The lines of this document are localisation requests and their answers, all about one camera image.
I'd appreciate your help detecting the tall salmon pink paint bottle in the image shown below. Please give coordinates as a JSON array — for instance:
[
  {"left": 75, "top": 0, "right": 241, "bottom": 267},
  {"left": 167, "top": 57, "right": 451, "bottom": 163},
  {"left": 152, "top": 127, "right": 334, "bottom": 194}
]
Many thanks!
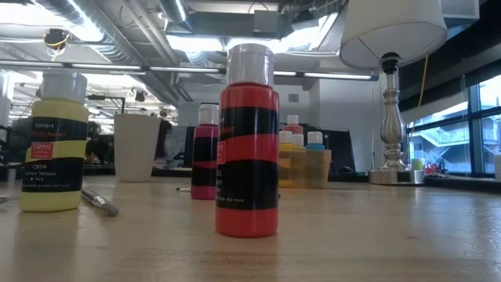
[{"left": 282, "top": 114, "right": 305, "bottom": 137}]

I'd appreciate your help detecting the small sky blue paint bottle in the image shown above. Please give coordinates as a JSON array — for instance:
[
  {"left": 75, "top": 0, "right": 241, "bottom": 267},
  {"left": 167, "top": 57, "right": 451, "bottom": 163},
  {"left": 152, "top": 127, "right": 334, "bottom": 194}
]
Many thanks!
[{"left": 305, "top": 131, "right": 326, "bottom": 187}]

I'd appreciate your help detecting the small magenta paint bottle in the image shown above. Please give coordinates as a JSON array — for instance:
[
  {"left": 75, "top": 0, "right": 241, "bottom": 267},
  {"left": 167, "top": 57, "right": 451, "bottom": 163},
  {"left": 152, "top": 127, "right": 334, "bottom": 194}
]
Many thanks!
[{"left": 190, "top": 103, "right": 220, "bottom": 201}]

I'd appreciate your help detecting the small red paint bottle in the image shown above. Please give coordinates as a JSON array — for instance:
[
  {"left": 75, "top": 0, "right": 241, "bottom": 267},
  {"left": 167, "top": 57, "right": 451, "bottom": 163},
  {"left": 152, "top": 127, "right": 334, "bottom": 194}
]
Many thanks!
[{"left": 214, "top": 42, "right": 280, "bottom": 239}]

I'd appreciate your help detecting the grey partition panel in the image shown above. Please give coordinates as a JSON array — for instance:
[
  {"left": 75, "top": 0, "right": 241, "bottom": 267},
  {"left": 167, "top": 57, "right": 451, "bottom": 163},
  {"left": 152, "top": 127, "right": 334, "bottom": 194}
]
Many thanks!
[{"left": 154, "top": 123, "right": 189, "bottom": 171}]

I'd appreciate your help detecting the translucent orange tray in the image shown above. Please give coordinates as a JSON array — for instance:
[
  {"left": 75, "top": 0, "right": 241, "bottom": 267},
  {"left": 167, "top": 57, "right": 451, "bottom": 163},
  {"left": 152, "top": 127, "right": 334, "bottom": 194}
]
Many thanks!
[{"left": 278, "top": 148, "right": 333, "bottom": 190}]

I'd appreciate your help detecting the person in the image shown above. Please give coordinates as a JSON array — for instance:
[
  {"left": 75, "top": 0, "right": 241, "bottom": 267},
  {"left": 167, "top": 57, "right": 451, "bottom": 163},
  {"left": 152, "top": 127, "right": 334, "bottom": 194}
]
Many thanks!
[
  {"left": 85, "top": 120, "right": 116, "bottom": 165},
  {"left": 155, "top": 118, "right": 174, "bottom": 158}
]

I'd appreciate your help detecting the black partition panel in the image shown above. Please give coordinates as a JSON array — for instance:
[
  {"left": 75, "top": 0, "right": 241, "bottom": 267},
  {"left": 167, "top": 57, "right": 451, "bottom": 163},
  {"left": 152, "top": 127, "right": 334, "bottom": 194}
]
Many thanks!
[{"left": 182, "top": 125, "right": 356, "bottom": 175}]

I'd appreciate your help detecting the white cup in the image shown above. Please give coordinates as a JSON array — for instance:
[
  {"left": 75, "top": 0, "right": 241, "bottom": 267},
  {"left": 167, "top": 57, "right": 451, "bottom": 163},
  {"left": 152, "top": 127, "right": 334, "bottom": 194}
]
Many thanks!
[{"left": 114, "top": 113, "right": 162, "bottom": 183}]

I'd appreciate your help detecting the silver table lamp white shade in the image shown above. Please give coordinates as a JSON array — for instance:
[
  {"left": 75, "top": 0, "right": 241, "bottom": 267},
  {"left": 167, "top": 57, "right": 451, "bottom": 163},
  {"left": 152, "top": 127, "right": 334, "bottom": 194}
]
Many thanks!
[{"left": 338, "top": 0, "right": 449, "bottom": 186}]

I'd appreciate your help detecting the small red object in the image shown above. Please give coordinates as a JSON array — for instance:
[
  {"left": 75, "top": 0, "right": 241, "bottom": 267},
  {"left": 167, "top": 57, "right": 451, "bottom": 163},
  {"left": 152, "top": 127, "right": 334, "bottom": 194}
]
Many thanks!
[{"left": 425, "top": 160, "right": 448, "bottom": 175}]

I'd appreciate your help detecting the black yellow ceiling device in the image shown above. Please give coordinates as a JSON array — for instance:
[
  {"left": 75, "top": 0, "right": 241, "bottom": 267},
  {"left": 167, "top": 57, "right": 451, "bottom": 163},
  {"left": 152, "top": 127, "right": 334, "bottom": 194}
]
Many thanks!
[{"left": 41, "top": 27, "right": 71, "bottom": 62}]

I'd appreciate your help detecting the black office chair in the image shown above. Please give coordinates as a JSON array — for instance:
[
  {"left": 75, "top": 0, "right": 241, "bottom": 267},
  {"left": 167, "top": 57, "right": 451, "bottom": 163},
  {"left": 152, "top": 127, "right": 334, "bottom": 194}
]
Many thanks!
[{"left": 0, "top": 117, "right": 34, "bottom": 165}]

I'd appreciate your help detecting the yellow extension cable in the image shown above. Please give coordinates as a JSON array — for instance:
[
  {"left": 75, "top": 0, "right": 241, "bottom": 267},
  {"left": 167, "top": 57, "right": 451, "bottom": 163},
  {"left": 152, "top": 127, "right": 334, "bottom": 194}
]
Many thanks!
[{"left": 417, "top": 54, "right": 430, "bottom": 109}]

